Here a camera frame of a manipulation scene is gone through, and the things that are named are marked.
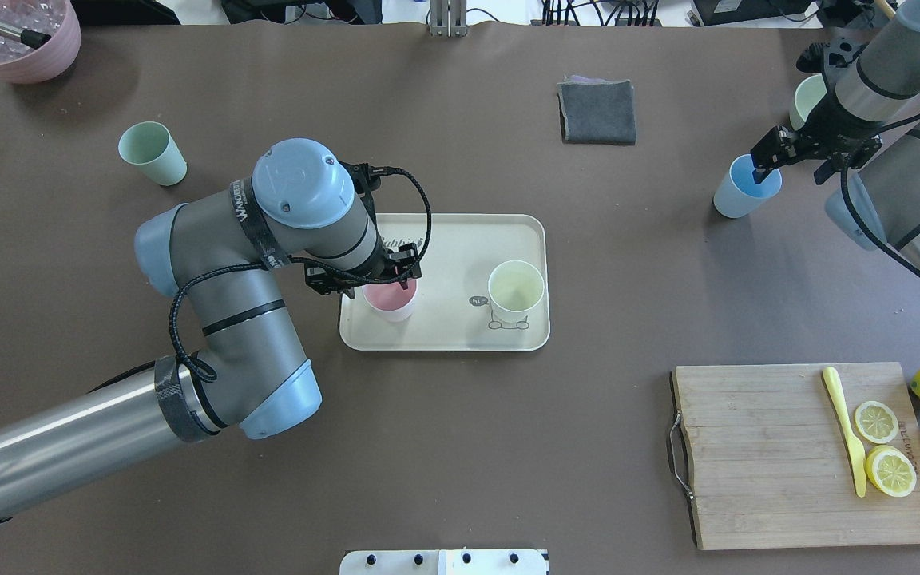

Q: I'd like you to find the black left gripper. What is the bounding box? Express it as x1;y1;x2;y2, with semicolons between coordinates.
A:
304;243;421;298

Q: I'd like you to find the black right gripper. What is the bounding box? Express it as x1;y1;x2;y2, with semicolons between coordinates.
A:
751;94;882;181

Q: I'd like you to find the pink plastic cup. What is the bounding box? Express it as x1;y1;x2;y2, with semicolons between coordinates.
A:
362;278;419;323

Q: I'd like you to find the cream plastic cup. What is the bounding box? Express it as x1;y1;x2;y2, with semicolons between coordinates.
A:
488;260;546;321

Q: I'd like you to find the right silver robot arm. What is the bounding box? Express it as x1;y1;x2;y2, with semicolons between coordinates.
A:
751;1;920;279

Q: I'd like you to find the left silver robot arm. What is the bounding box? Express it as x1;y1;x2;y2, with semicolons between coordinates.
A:
0;138;430;525

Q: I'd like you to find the cream rabbit tray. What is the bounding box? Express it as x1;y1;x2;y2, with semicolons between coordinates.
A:
339;212;551;351

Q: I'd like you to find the blue plastic cup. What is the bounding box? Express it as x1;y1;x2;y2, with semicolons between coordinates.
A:
712;154;783;219

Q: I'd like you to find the green bowl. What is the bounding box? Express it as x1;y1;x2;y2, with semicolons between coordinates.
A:
788;75;827;131

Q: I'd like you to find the grey folded cloth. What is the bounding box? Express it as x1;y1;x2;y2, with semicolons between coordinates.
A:
557;76;636;145

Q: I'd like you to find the yellow plastic knife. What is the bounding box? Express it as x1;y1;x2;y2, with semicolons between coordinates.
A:
822;365;868;498

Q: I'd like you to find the green plastic cup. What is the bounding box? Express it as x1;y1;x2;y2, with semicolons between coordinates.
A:
117;121;188;187

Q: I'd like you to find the lemon half left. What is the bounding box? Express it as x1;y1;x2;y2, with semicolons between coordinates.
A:
853;400;899;445

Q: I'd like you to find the lemon half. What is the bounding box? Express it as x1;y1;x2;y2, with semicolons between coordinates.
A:
865;445;918;498
853;400;899;445

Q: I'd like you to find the wooden cutting board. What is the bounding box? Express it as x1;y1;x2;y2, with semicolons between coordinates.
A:
669;363;920;552

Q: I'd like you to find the lemon half right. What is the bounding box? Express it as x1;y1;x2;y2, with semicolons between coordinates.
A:
865;445;918;498

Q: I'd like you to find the pink bowl with ice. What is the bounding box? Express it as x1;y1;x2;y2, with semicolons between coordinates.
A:
0;1;81;84

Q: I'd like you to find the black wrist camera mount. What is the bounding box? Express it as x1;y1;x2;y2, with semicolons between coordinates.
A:
795;38;866;92

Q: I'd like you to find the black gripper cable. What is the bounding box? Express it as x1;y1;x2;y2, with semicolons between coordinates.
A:
840;104;920;328

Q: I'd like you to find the aluminium frame post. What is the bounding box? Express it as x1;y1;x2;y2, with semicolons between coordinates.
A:
428;0;468;38

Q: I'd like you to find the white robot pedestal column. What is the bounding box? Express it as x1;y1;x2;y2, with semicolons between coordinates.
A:
339;549;550;574

